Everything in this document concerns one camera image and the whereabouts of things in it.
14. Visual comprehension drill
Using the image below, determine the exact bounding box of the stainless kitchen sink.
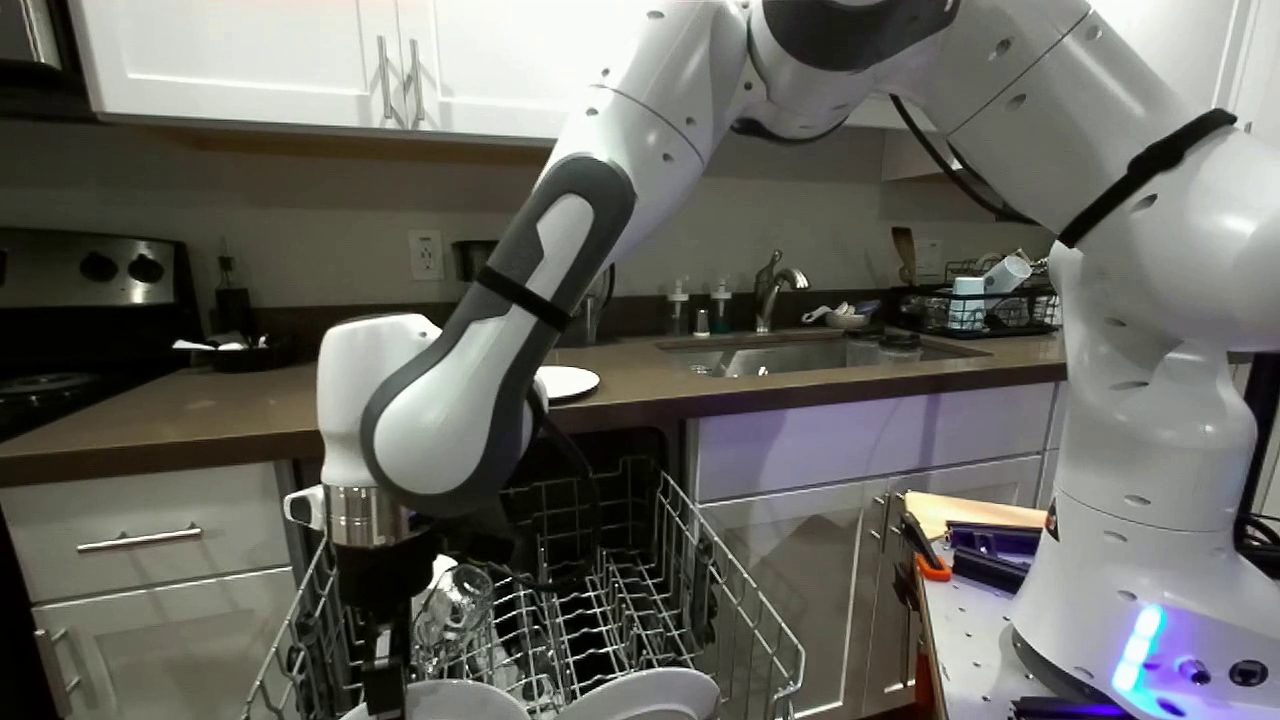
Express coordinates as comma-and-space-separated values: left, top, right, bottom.
664, 331, 993, 386

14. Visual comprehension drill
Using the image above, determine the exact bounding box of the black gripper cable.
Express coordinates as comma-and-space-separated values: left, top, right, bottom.
883, 92, 1042, 234

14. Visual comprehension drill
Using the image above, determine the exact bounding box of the grey wire dishwasher rack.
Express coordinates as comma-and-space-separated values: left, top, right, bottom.
236, 458, 814, 720

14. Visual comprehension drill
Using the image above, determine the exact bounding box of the built-in dishwasher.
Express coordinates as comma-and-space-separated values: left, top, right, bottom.
291, 425, 693, 720

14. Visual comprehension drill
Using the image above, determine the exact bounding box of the white wall outlet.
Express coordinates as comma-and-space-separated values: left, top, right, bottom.
405, 227, 447, 286

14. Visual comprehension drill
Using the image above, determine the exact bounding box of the white drawer with handle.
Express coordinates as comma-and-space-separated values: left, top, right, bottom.
0, 459, 295, 607

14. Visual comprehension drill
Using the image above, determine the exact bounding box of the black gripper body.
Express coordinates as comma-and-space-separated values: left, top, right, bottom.
340, 538, 441, 623

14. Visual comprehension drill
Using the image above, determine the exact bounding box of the dark glass bottle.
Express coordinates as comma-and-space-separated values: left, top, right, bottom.
207, 247, 259, 339

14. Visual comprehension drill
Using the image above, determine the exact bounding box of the white plate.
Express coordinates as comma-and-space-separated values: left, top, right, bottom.
534, 362, 606, 410
337, 678, 534, 720
554, 663, 725, 720

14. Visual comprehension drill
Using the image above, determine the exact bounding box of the light wooden board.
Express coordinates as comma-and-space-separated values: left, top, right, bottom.
902, 489, 1053, 546

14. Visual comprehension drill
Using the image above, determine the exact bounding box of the white cloth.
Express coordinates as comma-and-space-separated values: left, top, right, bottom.
795, 302, 871, 338

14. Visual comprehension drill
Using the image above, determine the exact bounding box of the black dish drying rack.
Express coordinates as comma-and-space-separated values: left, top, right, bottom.
894, 247, 1072, 339

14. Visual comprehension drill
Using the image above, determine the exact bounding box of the white lower cabinet door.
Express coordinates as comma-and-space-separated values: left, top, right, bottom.
29, 568, 303, 720

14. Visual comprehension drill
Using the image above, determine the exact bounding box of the black base cable bundle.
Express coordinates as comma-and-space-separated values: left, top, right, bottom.
1230, 351, 1280, 587

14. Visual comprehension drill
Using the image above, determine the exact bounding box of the black stainless stove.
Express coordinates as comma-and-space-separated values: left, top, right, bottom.
0, 226, 205, 445

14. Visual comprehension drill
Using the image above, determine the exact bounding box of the black coffee maker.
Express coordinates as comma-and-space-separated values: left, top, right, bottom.
447, 236, 504, 289
572, 258, 620, 350

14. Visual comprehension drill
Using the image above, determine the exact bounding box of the white sink base cabinet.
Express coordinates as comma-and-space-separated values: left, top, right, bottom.
683, 375, 1072, 720

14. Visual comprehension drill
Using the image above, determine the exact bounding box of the white upper cabinet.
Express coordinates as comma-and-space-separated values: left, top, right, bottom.
1087, 0, 1263, 122
65, 0, 644, 154

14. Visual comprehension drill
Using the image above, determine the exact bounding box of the grey robot mounting table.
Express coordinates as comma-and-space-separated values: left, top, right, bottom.
914, 568, 1076, 720

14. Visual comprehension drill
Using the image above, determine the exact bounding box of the orange handled tool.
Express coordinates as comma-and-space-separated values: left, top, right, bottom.
902, 510, 959, 587

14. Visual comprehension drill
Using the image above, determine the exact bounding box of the clear drinking glass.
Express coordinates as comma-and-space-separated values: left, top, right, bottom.
428, 561, 501, 662

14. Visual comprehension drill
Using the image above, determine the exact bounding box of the chrome kitchen faucet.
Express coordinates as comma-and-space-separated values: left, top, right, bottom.
749, 258, 814, 339

